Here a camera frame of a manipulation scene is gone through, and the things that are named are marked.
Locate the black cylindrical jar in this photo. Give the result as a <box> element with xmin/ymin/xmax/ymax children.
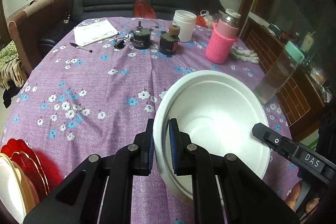
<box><xmin>159</xmin><ymin>24</ymin><xmax>181</xmax><ymax>56</ymax></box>

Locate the small black adapter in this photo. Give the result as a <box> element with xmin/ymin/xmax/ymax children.
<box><xmin>114</xmin><ymin>39</ymin><xmax>125</xmax><ymax>50</ymax></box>

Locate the black leather sofa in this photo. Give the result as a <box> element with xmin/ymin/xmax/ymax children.
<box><xmin>38</xmin><ymin>0</ymin><xmax>224</xmax><ymax>56</ymax></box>

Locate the purple floral tablecloth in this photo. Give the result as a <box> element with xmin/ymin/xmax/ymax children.
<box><xmin>0</xmin><ymin>16</ymin><xmax>302</xmax><ymax>224</ymax></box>

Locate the black motor device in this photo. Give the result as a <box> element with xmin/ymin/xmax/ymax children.
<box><xmin>130</xmin><ymin>20</ymin><xmax>154</xmax><ymax>50</ymax></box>

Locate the cream plastic bowl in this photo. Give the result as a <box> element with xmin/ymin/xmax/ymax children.
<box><xmin>1</xmin><ymin>153</ymin><xmax>39</xmax><ymax>215</ymax></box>

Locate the wooden sideboard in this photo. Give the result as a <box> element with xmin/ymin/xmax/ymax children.
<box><xmin>240</xmin><ymin>12</ymin><xmax>332</xmax><ymax>142</ymax></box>

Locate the white paper notepad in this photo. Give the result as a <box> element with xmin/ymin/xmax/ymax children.
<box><xmin>73</xmin><ymin>19</ymin><xmax>118</xmax><ymax>47</ymax></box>

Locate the green patterned blanket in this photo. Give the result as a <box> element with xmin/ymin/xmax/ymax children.
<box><xmin>0</xmin><ymin>40</ymin><xmax>27</xmax><ymax>90</ymax></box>

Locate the red plastic bag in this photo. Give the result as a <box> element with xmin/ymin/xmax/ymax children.
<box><xmin>134</xmin><ymin>0</ymin><xmax>157</xmax><ymax>19</ymax></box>

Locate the person's hand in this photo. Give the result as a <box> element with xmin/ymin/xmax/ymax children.
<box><xmin>284</xmin><ymin>180</ymin><xmax>319</xmax><ymax>214</ymax></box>

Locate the clear glass tumbler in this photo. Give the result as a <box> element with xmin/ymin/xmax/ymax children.
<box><xmin>253</xmin><ymin>50</ymin><xmax>304</xmax><ymax>106</ymax></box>

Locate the white foam bowl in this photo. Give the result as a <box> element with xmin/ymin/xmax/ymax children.
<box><xmin>153</xmin><ymin>71</ymin><xmax>270</xmax><ymax>206</ymax></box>
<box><xmin>1</xmin><ymin>157</ymin><xmax>27</xmax><ymax>223</ymax></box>

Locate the white glove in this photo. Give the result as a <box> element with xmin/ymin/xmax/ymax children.
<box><xmin>230</xmin><ymin>46</ymin><xmax>259</xmax><ymax>64</ymax></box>

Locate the brown armchair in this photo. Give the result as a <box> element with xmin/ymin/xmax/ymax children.
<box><xmin>8</xmin><ymin>0</ymin><xmax>72</xmax><ymax>75</ymax></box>

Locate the silver black pen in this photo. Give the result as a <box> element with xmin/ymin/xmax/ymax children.
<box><xmin>70</xmin><ymin>43</ymin><xmax>93</xmax><ymax>53</ymax></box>

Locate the pink knit sleeve bottle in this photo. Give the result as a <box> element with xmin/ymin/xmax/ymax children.
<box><xmin>206</xmin><ymin>9</ymin><xmax>241</xmax><ymax>64</ymax></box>

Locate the white plastic tub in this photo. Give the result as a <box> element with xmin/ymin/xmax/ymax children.
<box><xmin>173</xmin><ymin>10</ymin><xmax>197</xmax><ymax>43</ymax></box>

